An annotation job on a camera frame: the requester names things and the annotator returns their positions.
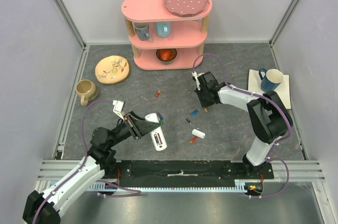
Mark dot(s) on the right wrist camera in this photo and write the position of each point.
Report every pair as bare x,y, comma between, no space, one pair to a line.
195,76

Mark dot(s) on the dark blue mug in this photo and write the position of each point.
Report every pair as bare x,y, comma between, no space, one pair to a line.
270,79

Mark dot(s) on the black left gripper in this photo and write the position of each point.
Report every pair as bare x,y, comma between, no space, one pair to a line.
139,128

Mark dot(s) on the dark bowl on shelf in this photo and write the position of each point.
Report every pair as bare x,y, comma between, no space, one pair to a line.
166,62

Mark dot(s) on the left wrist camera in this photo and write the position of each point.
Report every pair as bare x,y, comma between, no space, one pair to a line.
118,108

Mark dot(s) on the blue battery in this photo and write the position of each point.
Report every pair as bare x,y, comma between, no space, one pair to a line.
194,112

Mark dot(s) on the white battery cover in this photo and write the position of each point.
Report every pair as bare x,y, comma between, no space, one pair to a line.
198,133

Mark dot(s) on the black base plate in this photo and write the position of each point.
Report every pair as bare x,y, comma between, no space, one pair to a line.
144,173

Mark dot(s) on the white square plate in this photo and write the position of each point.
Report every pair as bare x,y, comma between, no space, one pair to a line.
283,90

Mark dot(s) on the yellow floral plate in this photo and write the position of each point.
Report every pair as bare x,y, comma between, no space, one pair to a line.
112,69

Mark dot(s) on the pink dotted plate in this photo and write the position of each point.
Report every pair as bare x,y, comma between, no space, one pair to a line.
185,8

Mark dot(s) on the white cable duct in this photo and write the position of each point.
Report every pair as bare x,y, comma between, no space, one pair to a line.
238,187

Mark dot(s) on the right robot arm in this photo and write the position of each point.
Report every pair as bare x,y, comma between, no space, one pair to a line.
269,118

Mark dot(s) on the white remote control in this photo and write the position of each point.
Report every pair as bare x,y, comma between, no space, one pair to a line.
157,135

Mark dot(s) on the red mug in bowl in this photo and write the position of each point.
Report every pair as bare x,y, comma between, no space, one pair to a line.
166,55

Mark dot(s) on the beige mug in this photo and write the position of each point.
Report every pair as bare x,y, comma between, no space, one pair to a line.
87,91

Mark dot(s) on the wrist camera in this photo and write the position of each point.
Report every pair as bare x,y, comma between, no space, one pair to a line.
118,108
195,76

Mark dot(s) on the light blue mug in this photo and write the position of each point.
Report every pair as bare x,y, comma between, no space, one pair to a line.
163,29

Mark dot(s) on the pink three-tier shelf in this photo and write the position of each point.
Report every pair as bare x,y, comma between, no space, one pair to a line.
187,36

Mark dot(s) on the grey mug on shelf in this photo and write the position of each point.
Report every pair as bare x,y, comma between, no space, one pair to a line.
142,30

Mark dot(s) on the red orange battery near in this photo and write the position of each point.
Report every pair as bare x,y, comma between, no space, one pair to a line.
193,139

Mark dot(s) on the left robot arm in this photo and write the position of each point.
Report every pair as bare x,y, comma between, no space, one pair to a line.
50,205

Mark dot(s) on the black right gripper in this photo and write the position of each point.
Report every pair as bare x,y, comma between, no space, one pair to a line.
205,94

